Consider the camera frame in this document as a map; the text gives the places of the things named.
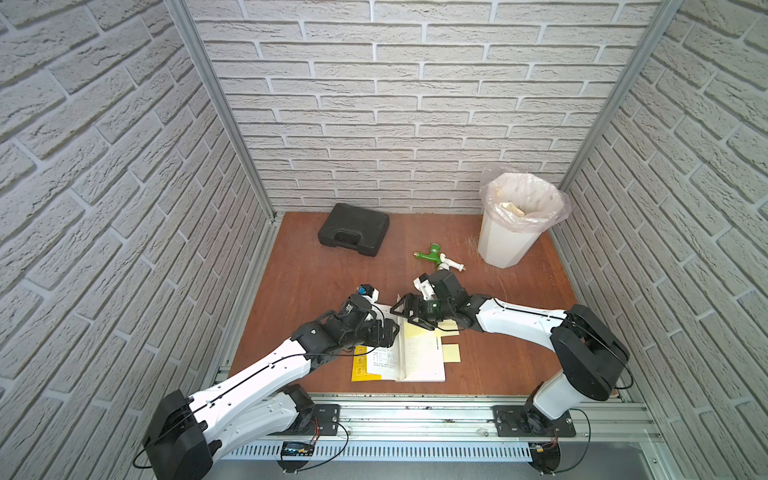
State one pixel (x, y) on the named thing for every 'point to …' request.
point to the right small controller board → (546, 457)
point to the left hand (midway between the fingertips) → (383, 318)
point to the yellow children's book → (417, 355)
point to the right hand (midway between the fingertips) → (401, 315)
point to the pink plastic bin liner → (542, 202)
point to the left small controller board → (297, 449)
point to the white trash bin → (516, 209)
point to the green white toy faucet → (443, 262)
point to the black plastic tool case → (354, 227)
